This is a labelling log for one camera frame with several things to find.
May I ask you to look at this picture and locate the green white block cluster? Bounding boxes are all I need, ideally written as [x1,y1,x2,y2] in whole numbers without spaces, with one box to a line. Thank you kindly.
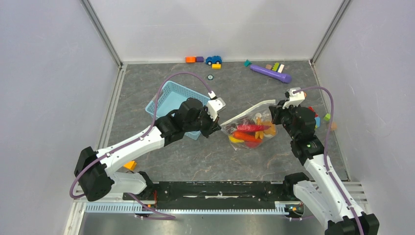
[265,62,285,73]

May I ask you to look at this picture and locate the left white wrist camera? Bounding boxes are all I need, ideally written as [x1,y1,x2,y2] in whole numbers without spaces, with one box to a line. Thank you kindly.
[206,91,226,121]

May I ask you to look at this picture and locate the orange toy carrot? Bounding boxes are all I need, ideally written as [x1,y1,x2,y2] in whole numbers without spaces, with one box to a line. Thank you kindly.
[232,131,262,143]

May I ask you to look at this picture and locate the yellow toy pear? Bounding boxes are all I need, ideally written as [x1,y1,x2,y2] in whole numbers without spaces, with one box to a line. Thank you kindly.
[228,136,245,143]

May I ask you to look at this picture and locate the multicolour block stack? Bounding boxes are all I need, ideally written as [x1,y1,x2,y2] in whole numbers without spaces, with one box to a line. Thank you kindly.
[308,107,321,129]

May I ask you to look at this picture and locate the blue toy car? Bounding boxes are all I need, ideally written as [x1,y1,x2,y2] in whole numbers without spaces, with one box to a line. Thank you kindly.
[205,56,222,66]

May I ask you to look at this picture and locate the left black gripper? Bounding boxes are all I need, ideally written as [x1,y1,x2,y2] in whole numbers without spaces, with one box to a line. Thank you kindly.
[184,105,221,138]

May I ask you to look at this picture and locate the clear polka dot zip bag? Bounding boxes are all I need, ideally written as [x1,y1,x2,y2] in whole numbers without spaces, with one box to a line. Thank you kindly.
[221,99,277,150]

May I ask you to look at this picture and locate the red toy tomato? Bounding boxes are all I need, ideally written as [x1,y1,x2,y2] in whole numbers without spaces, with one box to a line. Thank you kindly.
[245,141,261,149]

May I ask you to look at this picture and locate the tan cube block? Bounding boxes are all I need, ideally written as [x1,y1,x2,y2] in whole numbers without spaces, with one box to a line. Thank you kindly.
[330,122,337,131]

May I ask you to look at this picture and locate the purple toy flashlight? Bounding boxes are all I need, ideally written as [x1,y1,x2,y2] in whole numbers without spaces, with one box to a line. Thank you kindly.
[250,65,292,84]

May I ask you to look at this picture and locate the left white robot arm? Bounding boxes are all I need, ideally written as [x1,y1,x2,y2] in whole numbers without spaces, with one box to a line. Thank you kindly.
[69,98,225,202]

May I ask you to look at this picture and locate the teal small block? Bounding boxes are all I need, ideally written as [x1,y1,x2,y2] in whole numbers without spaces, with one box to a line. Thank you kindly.
[244,60,252,67]

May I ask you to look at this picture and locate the green cube block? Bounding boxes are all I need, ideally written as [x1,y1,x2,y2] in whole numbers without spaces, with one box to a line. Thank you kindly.
[323,113,331,122]

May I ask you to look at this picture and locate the red toy chili pepper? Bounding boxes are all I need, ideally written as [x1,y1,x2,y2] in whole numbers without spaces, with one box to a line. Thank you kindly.
[236,124,271,132]

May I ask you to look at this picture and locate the yellow rectangular block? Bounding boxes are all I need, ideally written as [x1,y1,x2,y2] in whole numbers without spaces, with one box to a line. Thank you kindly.
[211,64,221,70]

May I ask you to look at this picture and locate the light blue plastic basket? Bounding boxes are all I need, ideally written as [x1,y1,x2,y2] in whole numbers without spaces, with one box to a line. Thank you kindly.
[145,80,211,141]

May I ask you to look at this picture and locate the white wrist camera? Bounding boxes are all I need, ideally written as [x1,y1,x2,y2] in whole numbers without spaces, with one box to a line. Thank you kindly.
[282,87,306,109]
[206,91,226,121]

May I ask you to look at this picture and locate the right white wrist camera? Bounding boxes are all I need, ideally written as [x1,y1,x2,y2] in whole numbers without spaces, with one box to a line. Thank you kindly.
[282,87,306,109]

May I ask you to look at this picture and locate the orange toy block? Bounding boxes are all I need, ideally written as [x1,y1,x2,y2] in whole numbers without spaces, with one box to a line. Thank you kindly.
[185,56,197,63]

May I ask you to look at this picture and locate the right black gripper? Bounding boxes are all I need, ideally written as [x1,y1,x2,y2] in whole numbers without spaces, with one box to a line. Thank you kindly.
[270,99,298,140]

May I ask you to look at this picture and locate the orange wedge block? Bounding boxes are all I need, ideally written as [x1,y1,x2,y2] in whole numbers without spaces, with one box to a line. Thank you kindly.
[123,161,137,171]

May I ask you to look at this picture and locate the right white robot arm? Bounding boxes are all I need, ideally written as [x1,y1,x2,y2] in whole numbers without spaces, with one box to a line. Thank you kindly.
[269,105,380,235]

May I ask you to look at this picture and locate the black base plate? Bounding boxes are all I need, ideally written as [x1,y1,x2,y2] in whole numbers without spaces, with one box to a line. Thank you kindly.
[136,181,302,210]

